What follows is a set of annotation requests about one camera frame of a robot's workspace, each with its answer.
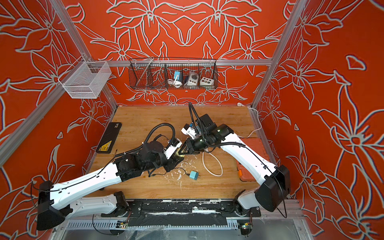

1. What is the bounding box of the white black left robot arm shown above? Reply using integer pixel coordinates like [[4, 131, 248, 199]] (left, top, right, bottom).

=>
[[37, 139, 184, 231]]

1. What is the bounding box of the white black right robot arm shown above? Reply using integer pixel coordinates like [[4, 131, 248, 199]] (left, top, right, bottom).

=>
[[180, 115, 291, 213]]

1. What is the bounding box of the red plastic toolbox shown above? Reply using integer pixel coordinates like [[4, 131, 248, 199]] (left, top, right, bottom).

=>
[[235, 137, 272, 182]]

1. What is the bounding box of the white cube socket adapter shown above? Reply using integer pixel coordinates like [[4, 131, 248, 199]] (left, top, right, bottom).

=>
[[200, 77, 215, 88]]

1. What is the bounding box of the white round socket adapter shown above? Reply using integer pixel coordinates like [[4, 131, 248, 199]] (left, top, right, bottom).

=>
[[187, 73, 199, 87]]

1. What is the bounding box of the black flat tool case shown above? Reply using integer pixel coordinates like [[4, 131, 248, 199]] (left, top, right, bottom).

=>
[[96, 122, 122, 154]]

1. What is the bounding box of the blue white charger in basket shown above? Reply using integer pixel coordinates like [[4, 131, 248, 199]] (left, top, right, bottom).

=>
[[173, 71, 183, 83]]

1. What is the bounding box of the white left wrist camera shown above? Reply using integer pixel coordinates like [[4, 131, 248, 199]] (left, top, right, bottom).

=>
[[164, 138, 182, 160]]

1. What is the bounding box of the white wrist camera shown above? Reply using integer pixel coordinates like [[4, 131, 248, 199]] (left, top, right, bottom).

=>
[[181, 123, 200, 140], [164, 138, 182, 160]]

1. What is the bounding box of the white power strip cord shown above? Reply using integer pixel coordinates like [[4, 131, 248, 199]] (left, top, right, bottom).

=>
[[201, 151, 224, 177]]

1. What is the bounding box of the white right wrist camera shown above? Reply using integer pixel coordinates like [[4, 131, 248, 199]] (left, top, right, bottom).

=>
[[181, 123, 200, 140]]

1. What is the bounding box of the black thin usb cable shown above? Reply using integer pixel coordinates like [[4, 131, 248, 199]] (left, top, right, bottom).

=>
[[148, 166, 191, 178]]

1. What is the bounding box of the teal wall charger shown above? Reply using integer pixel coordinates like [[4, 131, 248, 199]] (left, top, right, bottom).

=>
[[189, 171, 199, 180]]

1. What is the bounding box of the black wire wall basket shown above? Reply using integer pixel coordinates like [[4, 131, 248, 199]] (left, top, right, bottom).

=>
[[129, 57, 219, 90]]

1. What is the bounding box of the white mesh wall basket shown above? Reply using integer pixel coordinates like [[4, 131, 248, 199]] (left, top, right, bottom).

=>
[[59, 62, 112, 99]]

